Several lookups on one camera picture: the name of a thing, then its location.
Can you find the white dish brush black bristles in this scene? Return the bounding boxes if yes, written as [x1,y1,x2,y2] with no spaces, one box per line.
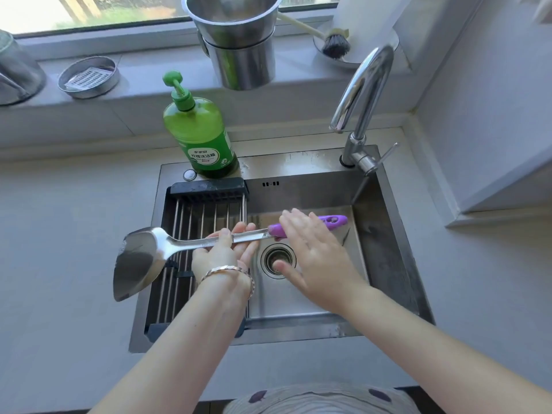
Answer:
[276,12,352,60]

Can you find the stainless steel sink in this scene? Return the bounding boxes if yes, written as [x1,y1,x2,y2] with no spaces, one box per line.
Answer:
[129,145,435,354]

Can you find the black steel drain rack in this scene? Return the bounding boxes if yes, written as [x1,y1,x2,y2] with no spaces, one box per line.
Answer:
[144,177,251,344]

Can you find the person's right forearm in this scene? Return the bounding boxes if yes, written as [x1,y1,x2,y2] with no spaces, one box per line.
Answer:
[341,285,552,414]

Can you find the narrow steel pot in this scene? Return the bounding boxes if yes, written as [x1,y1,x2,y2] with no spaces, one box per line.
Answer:
[198,30,277,91]

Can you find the person's right hand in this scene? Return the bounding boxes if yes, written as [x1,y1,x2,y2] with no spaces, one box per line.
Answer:
[272,208,370,314]

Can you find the round shallow steel tin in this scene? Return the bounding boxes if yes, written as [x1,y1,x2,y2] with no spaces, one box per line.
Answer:
[57,56,121,100]

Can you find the window with grey frame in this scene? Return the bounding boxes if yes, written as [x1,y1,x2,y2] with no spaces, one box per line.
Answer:
[0,0,342,39]

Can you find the green dish soap pump bottle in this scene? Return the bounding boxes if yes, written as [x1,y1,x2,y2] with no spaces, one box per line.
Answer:
[162,71,240,180]

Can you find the person's left hand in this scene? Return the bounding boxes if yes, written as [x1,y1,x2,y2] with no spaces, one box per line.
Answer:
[191,222,260,283]

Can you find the small flat metal grater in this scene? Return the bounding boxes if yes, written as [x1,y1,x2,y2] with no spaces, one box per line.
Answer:
[64,67,107,91]

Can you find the white paper towel roll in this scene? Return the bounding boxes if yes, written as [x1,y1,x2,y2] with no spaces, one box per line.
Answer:
[336,0,415,44]

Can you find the person's left forearm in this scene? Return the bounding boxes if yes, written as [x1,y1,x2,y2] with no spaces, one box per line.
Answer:
[88,271,256,414]

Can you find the round grey dish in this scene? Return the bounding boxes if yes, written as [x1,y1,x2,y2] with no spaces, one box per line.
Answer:
[312,28,400,68]

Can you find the person's striped patterned clothing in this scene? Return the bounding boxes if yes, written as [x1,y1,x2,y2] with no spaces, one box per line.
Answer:
[222,382,421,414]

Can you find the round steel sink drain strainer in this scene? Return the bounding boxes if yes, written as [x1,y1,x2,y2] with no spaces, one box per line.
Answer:
[260,243,298,280]

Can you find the steel spatula with purple handle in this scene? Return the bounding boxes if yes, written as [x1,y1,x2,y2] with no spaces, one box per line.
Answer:
[112,214,348,302]

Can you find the chrome curved faucet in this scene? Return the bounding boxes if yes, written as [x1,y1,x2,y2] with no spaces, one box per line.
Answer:
[329,44,400,177]

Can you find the thin metal bracelet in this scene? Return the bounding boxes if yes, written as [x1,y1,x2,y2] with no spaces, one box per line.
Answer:
[199,265,255,300]

